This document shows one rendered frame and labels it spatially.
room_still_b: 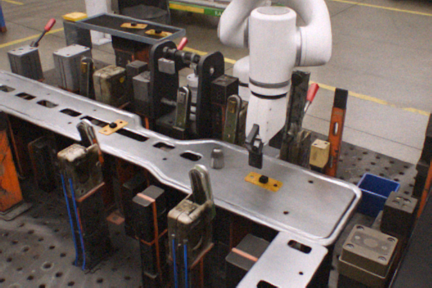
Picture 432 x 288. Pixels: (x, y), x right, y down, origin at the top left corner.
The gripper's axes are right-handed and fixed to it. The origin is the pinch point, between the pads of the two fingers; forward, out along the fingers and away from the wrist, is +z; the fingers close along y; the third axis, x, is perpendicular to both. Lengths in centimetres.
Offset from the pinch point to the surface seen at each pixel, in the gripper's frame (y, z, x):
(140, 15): -209, 56, -226
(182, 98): -12.5, 0.1, -32.0
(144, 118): -16, 14, -50
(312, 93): -23.2, -5.3, 0.6
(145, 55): -35, 2, -65
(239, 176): 1.3, 7.7, -5.8
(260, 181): 1.0, 7.2, -0.5
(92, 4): -256, 74, -335
